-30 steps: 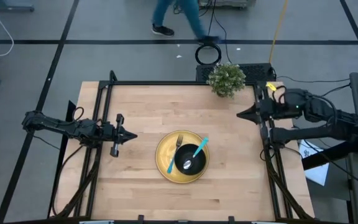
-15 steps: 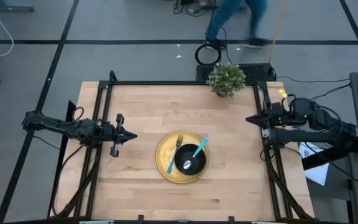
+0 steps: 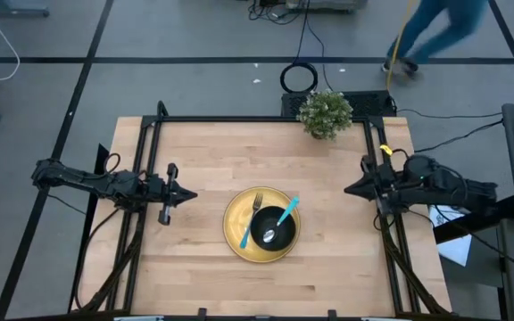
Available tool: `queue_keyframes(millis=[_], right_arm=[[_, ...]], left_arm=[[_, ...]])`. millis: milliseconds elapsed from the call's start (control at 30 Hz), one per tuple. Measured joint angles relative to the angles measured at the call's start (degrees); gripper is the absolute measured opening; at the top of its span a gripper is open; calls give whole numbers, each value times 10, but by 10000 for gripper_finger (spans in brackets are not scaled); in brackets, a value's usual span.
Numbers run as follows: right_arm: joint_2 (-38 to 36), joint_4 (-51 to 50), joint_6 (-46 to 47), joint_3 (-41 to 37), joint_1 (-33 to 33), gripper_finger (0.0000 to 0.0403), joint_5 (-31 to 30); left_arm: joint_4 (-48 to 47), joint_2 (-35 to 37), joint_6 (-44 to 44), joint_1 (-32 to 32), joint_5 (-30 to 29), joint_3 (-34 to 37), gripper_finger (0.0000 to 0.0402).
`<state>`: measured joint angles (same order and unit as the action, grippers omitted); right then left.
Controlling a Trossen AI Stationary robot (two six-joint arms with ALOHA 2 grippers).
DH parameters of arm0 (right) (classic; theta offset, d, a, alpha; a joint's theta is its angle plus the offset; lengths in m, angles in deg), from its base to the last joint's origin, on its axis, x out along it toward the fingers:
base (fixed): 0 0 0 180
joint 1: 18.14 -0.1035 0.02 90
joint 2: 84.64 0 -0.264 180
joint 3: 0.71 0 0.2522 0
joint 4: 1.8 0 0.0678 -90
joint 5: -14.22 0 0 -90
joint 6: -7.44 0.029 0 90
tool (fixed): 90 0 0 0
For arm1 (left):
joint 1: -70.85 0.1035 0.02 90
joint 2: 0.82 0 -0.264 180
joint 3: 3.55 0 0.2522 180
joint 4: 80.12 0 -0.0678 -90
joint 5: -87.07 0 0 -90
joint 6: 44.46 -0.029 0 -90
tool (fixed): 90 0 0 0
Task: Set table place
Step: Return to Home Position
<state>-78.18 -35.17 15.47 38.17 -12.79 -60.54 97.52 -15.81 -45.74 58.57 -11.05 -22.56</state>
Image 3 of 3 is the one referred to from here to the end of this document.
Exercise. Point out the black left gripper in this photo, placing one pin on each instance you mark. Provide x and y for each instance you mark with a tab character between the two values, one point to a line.
159	191

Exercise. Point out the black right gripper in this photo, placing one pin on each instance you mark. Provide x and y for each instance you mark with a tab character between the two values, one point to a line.
386	187

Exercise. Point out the yellow ceramic plate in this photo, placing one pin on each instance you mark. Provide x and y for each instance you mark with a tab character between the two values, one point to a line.
234	223

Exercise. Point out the black bowl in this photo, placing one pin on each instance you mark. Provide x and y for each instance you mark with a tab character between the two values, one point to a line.
284	236

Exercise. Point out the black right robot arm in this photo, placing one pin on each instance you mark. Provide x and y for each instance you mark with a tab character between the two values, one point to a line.
453	187

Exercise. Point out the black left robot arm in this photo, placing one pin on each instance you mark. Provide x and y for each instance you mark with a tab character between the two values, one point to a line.
83	180

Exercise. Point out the black perforated metal case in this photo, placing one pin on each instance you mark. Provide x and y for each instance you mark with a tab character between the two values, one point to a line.
368	104

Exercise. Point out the potted plant in black pot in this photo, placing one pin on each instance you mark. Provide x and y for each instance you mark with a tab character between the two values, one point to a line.
324	113

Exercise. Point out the white paper sheet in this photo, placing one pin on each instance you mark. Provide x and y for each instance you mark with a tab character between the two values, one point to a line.
458	252

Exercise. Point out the black table clamp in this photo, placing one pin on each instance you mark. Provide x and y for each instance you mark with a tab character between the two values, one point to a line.
333	315
201	315

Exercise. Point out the person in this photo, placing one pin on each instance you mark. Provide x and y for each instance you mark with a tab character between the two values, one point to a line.
453	22

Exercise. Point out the grey metal device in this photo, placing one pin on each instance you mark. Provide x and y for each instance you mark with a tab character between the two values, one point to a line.
324	4

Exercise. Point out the black aluminium table frame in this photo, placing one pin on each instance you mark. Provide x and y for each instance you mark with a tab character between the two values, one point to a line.
257	119

